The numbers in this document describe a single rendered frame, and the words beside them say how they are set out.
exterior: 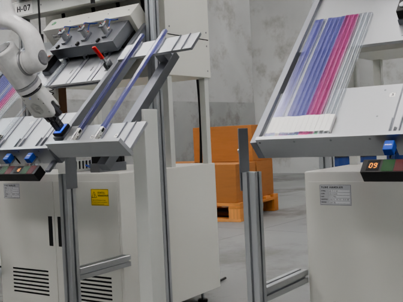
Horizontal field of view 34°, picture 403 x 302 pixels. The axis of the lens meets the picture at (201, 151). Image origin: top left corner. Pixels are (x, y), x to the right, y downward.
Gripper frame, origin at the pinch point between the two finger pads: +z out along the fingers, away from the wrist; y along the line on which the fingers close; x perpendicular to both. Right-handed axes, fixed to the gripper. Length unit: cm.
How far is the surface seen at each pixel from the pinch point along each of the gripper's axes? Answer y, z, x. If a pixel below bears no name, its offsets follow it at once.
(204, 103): -2, 55, 72
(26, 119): -29.3, 6.1, 11.2
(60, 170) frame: -35, 36, 13
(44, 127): -15.1, 6.1, 5.7
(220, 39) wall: -453, 436, 712
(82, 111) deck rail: -0.5, 5.3, 12.3
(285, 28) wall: -375, 482, 791
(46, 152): -4.3, 5.9, -7.2
